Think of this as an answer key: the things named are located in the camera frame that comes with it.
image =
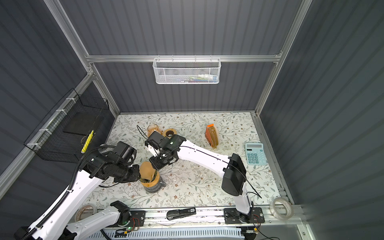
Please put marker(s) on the wooden ring holder near pitcher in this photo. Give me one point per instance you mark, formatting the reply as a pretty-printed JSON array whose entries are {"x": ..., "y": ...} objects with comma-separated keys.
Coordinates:
[{"x": 169, "y": 133}]

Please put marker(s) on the tape roll left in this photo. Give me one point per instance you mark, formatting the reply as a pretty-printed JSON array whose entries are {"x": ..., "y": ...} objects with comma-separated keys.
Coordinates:
[{"x": 85, "y": 212}]

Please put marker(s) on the green glass dripper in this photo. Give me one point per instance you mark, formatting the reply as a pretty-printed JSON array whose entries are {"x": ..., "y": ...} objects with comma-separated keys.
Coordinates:
[{"x": 146, "y": 181}]

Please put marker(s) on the clear tape roll right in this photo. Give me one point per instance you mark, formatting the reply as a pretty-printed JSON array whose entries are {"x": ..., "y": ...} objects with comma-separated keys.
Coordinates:
[{"x": 281, "y": 209}]

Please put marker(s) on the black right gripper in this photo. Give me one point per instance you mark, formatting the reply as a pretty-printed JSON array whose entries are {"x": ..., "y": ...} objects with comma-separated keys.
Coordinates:
[{"x": 156, "y": 165}]

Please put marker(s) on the teal calculator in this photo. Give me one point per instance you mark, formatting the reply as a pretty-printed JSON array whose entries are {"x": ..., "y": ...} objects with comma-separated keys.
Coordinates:
[{"x": 255, "y": 154}]

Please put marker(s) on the yellow marker pen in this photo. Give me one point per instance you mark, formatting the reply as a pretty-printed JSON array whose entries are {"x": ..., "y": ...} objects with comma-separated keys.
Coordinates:
[{"x": 88, "y": 141}]

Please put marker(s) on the white wire mesh basket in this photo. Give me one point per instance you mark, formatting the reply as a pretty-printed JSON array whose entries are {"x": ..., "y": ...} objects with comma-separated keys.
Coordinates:
[{"x": 184, "y": 72}]

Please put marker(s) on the orange glass pitcher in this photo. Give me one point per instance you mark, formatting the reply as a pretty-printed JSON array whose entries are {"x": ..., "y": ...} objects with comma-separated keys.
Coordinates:
[{"x": 153, "y": 128}]

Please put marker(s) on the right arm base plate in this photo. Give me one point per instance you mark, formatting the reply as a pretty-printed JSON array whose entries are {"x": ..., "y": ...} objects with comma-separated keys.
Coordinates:
[{"x": 255, "y": 216}]

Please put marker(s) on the black wire basket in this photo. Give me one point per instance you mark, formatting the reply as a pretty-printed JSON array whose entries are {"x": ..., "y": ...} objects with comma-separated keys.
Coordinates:
[{"x": 61, "y": 139}]

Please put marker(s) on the orange coffee filter holder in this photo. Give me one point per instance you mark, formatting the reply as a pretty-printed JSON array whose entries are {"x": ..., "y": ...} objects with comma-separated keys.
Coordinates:
[{"x": 212, "y": 135}]

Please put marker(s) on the grey glass pitcher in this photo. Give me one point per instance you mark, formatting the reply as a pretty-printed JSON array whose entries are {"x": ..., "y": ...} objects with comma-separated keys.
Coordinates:
[{"x": 156, "y": 187}]

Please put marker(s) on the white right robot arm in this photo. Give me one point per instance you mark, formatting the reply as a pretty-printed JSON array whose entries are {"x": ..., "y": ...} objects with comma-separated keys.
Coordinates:
[{"x": 230, "y": 169}]

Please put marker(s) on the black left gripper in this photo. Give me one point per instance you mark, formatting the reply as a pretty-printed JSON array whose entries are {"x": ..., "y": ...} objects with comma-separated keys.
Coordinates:
[{"x": 135, "y": 177}]

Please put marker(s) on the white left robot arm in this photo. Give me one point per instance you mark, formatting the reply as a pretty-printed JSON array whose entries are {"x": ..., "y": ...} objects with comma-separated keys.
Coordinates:
[{"x": 90, "y": 172}]

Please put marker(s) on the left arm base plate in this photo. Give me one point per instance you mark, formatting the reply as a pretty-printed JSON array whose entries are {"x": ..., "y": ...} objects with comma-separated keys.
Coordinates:
[{"x": 135, "y": 218}]

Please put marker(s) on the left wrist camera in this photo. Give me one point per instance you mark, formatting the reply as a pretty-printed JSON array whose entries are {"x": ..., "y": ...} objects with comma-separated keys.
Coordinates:
[{"x": 125, "y": 154}]

